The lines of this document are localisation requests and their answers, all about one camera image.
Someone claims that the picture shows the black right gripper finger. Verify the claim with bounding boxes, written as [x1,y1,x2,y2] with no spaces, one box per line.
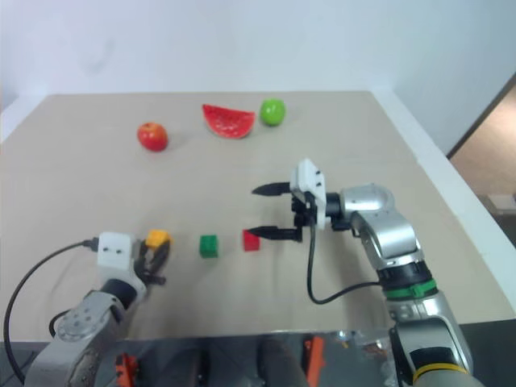
[251,181,292,198]
[243,226,304,243]

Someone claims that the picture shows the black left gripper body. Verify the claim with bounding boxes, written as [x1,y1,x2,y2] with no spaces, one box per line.
[135,260,168,286]

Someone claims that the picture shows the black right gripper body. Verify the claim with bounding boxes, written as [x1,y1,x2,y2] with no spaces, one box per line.
[290,192,318,231]

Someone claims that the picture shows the orange cube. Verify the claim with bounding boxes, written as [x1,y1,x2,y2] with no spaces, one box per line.
[145,229,175,249]

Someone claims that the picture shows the red cube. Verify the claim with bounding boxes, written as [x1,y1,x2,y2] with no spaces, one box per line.
[242,229,261,252]

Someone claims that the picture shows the green cube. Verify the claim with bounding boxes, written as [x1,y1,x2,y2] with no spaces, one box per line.
[198,234,220,259]

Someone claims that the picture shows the green apple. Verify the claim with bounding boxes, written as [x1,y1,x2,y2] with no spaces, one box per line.
[259,98,287,127]

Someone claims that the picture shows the red watermelon slice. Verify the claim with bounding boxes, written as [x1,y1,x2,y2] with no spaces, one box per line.
[201,103,257,140]

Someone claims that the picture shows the orange clamp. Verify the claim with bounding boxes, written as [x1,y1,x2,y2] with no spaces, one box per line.
[114,352,141,383]
[303,335,327,381]

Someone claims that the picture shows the red apple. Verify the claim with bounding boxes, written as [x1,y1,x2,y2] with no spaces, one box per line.
[137,122,169,153]

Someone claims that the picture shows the cardboard box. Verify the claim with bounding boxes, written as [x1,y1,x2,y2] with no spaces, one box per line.
[485,193,516,215]

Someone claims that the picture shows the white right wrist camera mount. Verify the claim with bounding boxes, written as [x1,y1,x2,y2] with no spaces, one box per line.
[289,158,328,232]

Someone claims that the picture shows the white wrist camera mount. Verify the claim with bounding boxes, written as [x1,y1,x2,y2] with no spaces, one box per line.
[96,231,148,300]
[289,158,328,232]

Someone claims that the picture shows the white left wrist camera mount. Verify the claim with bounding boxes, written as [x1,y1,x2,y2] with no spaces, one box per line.
[96,231,148,300]

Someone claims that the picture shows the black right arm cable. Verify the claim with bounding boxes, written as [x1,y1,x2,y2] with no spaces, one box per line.
[306,225,389,305]

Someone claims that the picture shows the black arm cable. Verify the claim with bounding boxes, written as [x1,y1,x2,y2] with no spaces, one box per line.
[306,225,389,305]
[2,239,100,384]

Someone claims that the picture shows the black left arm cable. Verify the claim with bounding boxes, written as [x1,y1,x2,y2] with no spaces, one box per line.
[2,239,100,384]

